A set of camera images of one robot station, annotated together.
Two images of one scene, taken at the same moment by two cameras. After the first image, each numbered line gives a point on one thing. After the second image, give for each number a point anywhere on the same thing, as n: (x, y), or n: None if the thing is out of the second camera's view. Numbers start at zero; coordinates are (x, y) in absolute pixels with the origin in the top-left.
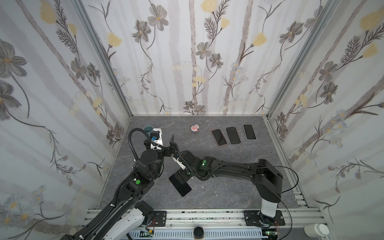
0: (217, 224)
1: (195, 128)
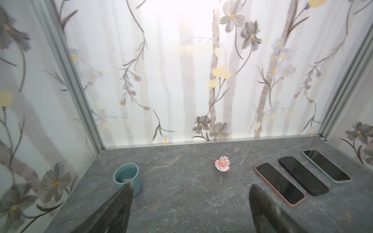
0: None
1: (222, 164)
